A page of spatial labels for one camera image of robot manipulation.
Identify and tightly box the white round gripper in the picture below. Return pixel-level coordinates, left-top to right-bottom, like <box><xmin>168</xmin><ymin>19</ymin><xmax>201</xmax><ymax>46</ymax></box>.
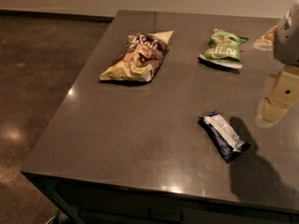
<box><xmin>255</xmin><ymin>0</ymin><xmax>299</xmax><ymax>128</ymax></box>

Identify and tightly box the blue rxbar blueberry wrapper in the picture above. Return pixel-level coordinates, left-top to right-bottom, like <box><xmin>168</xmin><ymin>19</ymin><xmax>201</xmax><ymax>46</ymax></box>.
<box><xmin>198</xmin><ymin>111</ymin><xmax>250</xmax><ymax>163</ymax></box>

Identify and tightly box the green chip bag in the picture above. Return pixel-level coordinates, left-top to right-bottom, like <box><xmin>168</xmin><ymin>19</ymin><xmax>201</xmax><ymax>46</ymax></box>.
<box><xmin>199</xmin><ymin>29</ymin><xmax>249</xmax><ymax>69</ymax></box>

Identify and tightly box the brown yellow chip bag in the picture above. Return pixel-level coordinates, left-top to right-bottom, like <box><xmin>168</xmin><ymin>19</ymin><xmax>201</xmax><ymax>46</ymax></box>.
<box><xmin>99</xmin><ymin>31</ymin><xmax>173</xmax><ymax>83</ymax></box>

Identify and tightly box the yellow snack packet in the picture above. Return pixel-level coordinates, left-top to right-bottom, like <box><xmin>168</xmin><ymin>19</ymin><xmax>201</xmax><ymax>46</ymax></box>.
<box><xmin>253</xmin><ymin>25</ymin><xmax>278</xmax><ymax>51</ymax></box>

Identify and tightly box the dark table frame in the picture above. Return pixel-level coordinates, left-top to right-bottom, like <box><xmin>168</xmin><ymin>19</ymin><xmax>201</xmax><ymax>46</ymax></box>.
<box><xmin>22</xmin><ymin>171</ymin><xmax>299</xmax><ymax>224</ymax></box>

